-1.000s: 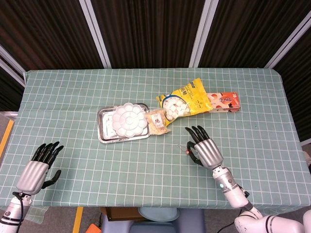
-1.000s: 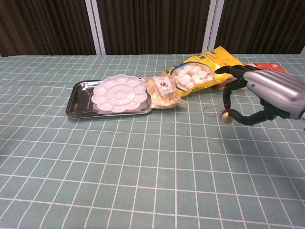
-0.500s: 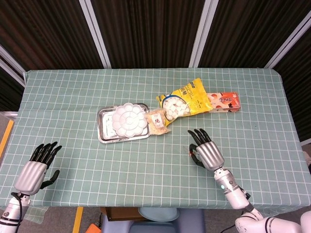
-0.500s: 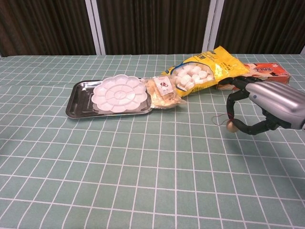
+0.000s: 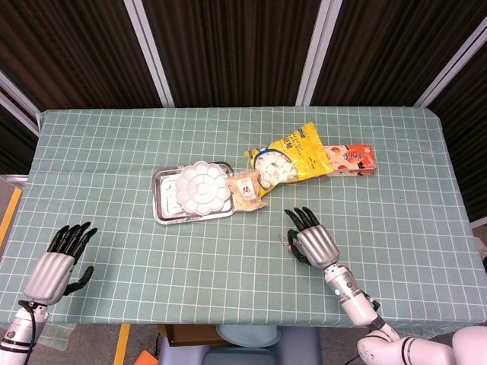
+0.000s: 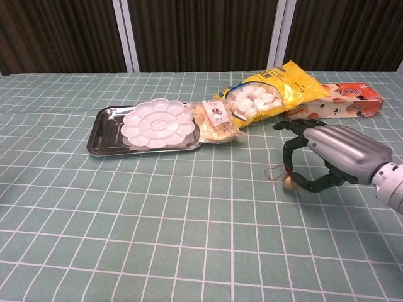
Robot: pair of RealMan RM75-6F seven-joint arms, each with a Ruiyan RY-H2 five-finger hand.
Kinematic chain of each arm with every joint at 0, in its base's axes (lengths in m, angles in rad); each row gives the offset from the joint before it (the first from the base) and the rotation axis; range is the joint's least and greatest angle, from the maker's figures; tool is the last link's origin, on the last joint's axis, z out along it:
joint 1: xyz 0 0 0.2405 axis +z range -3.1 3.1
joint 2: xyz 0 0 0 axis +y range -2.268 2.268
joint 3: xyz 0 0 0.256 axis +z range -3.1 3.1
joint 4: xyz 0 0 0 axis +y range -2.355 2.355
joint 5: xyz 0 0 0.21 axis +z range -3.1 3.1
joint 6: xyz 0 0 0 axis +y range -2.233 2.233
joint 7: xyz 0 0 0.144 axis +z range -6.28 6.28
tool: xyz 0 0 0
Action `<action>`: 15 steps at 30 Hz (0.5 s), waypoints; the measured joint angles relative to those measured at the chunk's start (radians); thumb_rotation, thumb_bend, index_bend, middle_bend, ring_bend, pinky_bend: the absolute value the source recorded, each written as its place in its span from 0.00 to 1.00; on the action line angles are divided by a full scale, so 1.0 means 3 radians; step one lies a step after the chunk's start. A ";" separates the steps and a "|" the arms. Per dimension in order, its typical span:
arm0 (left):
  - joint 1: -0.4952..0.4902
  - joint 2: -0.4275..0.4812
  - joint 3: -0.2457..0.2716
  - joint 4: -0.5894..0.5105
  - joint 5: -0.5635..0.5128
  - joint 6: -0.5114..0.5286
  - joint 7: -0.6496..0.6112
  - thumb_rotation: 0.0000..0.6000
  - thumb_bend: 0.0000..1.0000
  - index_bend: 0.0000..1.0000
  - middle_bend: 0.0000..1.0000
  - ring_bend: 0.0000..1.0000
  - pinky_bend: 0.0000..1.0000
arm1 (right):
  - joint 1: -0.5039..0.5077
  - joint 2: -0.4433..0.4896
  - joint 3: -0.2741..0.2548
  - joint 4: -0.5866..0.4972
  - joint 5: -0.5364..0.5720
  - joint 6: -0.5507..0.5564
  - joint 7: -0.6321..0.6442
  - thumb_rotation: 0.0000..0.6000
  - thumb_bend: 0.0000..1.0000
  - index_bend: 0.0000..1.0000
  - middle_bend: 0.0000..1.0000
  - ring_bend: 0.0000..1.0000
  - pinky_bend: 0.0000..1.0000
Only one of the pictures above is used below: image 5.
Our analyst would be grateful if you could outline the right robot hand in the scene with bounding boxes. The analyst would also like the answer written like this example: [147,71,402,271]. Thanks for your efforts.
[284,206,341,271]

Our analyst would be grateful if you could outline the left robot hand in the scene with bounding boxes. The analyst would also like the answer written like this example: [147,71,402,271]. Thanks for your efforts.
[22,221,98,306]

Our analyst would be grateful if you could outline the robot base body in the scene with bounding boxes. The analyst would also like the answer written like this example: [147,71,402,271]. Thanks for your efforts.
[158,325,321,365]

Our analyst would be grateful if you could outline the small clear snack packet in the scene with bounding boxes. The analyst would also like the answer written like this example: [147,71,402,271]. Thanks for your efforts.
[227,170,269,211]

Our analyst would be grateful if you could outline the yellow marshmallow bag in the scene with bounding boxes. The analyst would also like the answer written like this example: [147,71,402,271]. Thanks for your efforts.
[244,121,335,200]

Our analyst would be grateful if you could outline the orange pink snack box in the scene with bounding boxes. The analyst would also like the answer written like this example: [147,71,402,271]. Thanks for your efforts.
[322,143,379,178]

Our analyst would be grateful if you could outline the white flower-shaped palette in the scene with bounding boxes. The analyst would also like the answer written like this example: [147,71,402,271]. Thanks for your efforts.
[173,160,233,214]

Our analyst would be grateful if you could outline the orange object on floor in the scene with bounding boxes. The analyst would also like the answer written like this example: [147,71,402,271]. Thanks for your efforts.
[133,349,160,365]

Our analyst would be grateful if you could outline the steel rectangular tray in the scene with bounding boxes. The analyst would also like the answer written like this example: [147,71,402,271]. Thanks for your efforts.
[152,160,236,227]

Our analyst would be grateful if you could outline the green checkered tablecloth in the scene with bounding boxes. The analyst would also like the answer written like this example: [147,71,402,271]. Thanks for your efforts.
[0,106,487,348]

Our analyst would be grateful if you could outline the brown cardboard box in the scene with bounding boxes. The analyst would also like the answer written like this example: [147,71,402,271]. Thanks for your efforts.
[156,324,229,348]

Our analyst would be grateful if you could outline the dark folding screen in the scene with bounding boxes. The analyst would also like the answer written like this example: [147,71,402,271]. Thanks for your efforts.
[0,0,487,224]

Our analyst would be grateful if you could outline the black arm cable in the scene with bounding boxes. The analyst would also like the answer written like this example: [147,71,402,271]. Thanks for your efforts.
[18,300,38,365]

